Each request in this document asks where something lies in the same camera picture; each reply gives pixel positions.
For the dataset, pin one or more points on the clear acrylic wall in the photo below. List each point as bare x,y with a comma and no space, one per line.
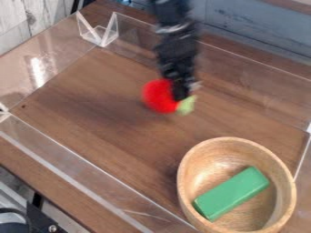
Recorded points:
103,203
277,91

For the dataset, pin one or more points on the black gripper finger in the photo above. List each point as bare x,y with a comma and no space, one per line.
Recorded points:
183,86

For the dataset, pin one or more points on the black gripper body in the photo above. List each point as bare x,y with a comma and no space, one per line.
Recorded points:
177,51

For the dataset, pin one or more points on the green rectangular block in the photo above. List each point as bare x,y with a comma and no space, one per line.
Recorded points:
230,194

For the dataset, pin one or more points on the clear acrylic back wall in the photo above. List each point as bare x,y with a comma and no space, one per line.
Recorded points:
277,91

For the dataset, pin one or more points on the black clamp with screw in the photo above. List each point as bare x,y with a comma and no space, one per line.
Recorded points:
43,224

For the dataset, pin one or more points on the red plush tomato toy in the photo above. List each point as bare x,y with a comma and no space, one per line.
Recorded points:
157,96

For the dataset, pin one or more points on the wooden bowl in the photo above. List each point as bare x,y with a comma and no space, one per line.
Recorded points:
214,161

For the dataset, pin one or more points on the clear acrylic corner bracket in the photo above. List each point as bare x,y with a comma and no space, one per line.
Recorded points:
99,35

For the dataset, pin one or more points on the clear acrylic front wall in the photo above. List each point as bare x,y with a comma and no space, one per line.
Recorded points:
103,203

